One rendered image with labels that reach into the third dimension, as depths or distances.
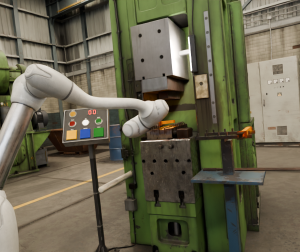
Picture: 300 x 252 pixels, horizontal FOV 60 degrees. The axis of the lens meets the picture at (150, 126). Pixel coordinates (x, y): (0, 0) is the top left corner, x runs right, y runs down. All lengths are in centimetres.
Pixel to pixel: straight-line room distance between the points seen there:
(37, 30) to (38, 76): 1060
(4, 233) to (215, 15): 176
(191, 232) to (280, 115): 530
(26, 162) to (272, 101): 595
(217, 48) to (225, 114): 47
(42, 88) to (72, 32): 1091
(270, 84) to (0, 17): 904
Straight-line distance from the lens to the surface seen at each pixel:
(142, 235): 239
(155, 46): 194
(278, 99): 693
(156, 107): 139
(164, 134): 189
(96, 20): 1115
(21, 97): 129
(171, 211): 196
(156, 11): 216
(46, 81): 117
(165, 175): 188
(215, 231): 215
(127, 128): 143
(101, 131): 196
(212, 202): 207
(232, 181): 154
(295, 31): 770
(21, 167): 654
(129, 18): 225
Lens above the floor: 112
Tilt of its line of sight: 3 degrees down
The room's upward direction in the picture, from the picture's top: 5 degrees counter-clockwise
